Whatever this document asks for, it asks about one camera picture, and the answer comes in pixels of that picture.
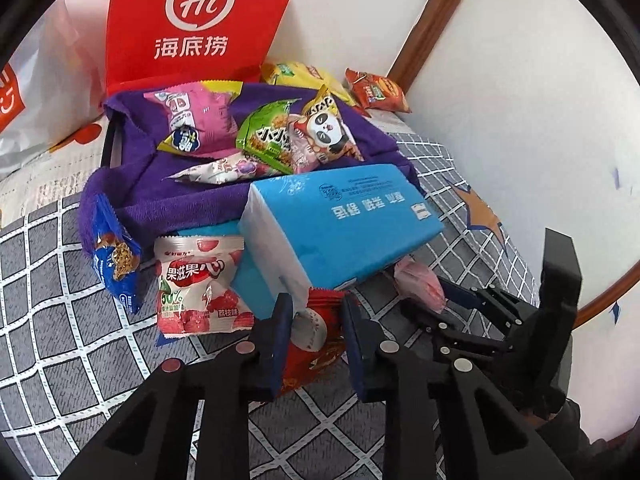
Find red snack packet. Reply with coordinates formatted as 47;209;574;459
280;286;351;398

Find white plastic bag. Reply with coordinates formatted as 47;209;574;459
0;0;108;178

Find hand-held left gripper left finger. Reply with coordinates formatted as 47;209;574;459
57;292;294;480

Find light pink snack packet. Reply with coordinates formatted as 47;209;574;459
392;255;447;316

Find person's right forearm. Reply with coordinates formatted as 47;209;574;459
537;395;608;480

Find white purple snack packet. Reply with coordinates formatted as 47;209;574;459
167;156;281;185

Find blue snack packet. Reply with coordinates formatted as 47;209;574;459
90;192;146;316

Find green snack packet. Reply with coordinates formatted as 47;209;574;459
235;99;303;175

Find red paper bag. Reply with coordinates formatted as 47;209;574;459
104;0;307;98

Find blue tissue pack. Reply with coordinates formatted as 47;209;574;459
232;162;446;321

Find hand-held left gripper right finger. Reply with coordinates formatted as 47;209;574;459
341;292;576;480

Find panda print snack packet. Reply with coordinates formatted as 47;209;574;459
290;110;366;173

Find yellow chip bag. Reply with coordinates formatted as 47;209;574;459
260;61;358;108

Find white red fruit candy packet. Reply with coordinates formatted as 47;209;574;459
152;235;256;338

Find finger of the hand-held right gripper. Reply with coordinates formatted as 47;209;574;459
400;297;508;361
440;282;541;331

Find purple towel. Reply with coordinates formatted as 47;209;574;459
80;80;426;256

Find brown wooden trim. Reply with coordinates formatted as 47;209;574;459
387;0;483;92
575;265;640;328

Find black tray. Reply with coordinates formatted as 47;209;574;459
101;120;123;168

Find orange chip bag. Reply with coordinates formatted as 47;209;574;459
343;67;411;113

